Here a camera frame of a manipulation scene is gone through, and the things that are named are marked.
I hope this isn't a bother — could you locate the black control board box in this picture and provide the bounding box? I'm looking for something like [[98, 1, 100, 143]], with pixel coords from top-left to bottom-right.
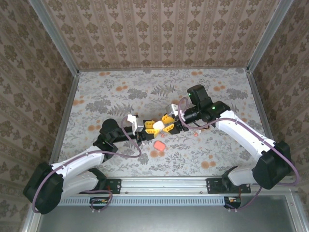
[[89, 197, 110, 210], [224, 196, 242, 210]]

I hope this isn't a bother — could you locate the aluminium table end rail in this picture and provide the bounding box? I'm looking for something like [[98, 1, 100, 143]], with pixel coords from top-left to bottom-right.
[[77, 67, 249, 73]]

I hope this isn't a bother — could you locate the aluminium corner post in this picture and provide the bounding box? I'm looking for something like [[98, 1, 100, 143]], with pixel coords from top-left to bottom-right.
[[246, 0, 295, 73], [28, 0, 80, 76]]

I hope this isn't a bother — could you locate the grey metal sheet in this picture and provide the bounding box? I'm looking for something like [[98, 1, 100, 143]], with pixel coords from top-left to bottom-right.
[[38, 195, 299, 232]]

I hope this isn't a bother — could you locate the grey slotted cable duct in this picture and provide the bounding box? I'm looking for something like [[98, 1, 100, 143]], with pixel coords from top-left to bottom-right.
[[57, 196, 225, 207]]

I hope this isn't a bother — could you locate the aluminium table side rail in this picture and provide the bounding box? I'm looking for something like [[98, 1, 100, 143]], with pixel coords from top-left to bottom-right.
[[49, 72, 80, 165], [246, 71, 273, 141]]

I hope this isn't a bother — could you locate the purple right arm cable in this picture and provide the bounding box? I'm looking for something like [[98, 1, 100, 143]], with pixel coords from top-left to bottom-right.
[[177, 96, 301, 213]]

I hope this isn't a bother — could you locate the aluminium frame beam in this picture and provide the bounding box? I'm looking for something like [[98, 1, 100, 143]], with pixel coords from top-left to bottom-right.
[[62, 177, 299, 195]]

